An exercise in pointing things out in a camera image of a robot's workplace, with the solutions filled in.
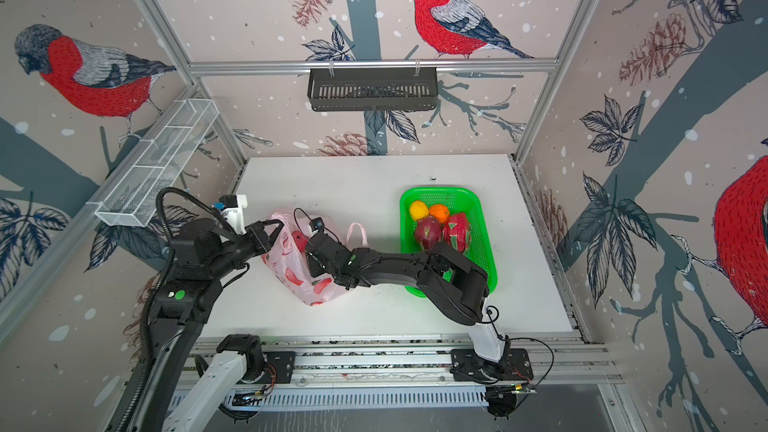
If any pink plastic bag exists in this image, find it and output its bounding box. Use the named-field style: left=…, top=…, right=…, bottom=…
left=262, top=209, right=347, bottom=306

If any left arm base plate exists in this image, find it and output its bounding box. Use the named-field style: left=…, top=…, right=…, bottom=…
left=257, top=351, right=296, bottom=385

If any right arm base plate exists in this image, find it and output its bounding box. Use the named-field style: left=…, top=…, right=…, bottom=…
left=449, top=348, right=534, bottom=385

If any red apple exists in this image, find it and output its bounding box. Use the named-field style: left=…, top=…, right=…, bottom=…
left=292, top=231, right=309, bottom=253

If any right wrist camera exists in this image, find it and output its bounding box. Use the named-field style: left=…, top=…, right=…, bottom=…
left=310, top=217, right=325, bottom=232

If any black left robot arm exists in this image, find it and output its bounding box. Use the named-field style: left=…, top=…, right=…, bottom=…
left=106, top=187, right=284, bottom=431

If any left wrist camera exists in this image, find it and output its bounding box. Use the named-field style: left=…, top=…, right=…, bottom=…
left=214, top=194, right=248, bottom=235

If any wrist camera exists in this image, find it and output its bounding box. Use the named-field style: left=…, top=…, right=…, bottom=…
left=214, top=194, right=248, bottom=235
left=310, top=217, right=325, bottom=232

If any green plastic basket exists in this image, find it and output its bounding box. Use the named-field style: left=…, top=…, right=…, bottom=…
left=400, top=186, right=498, bottom=293

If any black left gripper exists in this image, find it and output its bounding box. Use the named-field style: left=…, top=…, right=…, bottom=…
left=208, top=215, right=285, bottom=279

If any orange tangerine fruit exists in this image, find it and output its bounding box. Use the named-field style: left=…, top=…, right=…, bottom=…
left=429, top=204, right=451, bottom=224

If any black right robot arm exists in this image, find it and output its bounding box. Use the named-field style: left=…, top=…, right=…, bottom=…
left=305, top=230, right=509, bottom=381

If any red dragon fruit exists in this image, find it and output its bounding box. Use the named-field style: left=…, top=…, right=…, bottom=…
left=442, top=212, right=472, bottom=255

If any black hanging wall basket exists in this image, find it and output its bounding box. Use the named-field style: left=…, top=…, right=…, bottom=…
left=307, top=67, right=439, bottom=112

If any yellow orange fruit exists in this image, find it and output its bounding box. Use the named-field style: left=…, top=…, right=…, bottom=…
left=408, top=200, right=430, bottom=222

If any white wire mesh shelf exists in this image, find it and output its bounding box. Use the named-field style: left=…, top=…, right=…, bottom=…
left=95, top=98, right=219, bottom=227

